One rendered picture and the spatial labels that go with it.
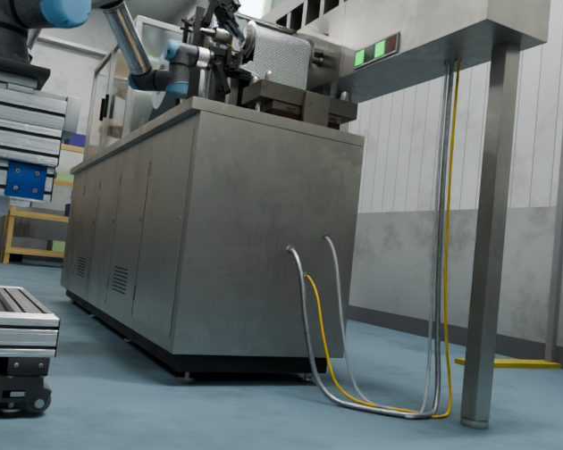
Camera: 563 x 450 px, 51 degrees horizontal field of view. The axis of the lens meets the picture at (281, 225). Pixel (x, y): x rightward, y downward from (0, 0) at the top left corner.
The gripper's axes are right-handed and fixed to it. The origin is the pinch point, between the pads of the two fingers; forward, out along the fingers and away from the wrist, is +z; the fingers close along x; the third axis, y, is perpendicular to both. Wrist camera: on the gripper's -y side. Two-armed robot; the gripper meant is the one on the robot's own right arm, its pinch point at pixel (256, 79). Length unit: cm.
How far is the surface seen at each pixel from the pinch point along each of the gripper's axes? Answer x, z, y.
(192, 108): -25.7, -31.5, -23.0
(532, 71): 50, 206, 66
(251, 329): -26, -3, -90
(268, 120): -25.9, -5.2, -21.5
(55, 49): 893, 6, 259
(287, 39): 0.2, 11.3, 18.3
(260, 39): -0.3, -0.2, 15.0
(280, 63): -0.3, 9.1, 8.1
